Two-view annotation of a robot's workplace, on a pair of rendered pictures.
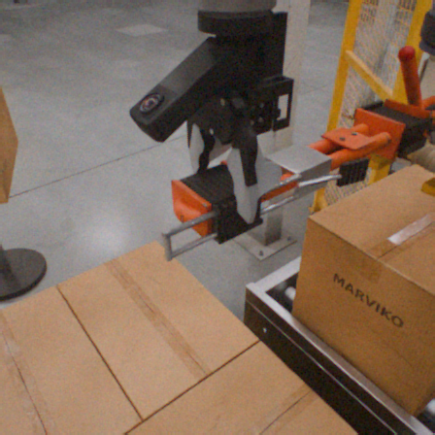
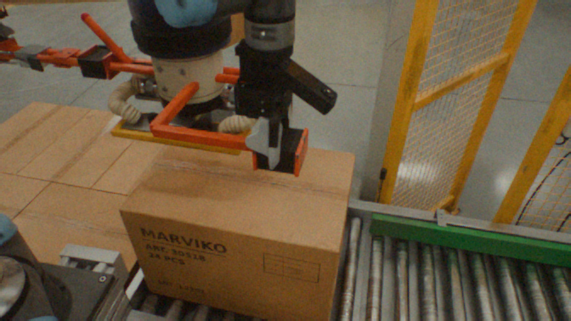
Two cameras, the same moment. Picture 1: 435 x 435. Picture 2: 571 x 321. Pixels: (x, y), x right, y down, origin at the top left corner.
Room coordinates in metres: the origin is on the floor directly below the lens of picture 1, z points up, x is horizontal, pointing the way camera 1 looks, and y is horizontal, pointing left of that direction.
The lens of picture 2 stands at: (0.39, -1.32, 1.70)
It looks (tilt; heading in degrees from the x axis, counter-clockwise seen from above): 39 degrees down; 51
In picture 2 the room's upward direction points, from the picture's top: straight up
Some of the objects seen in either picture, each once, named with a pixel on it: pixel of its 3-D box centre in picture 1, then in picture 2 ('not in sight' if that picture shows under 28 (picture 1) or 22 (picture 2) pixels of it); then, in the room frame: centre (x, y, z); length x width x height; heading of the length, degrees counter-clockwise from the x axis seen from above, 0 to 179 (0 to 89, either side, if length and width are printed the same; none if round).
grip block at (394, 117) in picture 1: (389, 127); (102, 61); (0.63, -0.29, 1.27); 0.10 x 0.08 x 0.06; 37
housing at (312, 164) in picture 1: (296, 171); (35, 56); (0.50, -0.11, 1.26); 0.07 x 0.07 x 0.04; 37
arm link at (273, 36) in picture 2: not in sight; (269, 31); (0.74, -0.87, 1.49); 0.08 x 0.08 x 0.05
